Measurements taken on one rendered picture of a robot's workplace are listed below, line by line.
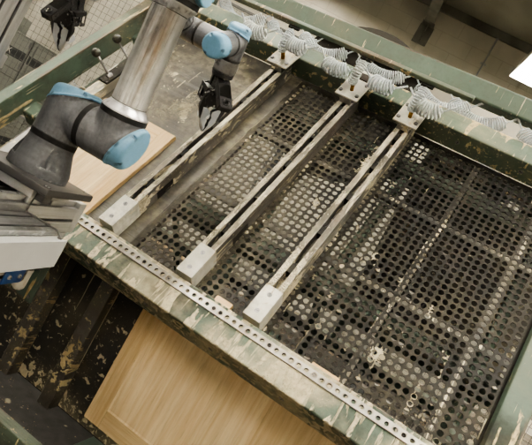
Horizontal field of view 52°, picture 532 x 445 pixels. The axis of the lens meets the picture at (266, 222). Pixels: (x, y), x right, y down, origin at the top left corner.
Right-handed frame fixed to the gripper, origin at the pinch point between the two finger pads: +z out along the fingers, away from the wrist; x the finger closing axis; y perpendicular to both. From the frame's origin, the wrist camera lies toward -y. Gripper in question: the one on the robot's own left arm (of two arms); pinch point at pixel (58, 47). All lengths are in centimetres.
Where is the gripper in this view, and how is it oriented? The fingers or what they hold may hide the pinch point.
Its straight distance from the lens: 213.8
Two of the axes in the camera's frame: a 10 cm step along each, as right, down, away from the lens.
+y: 3.7, -3.8, 8.5
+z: -3.6, 7.8, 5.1
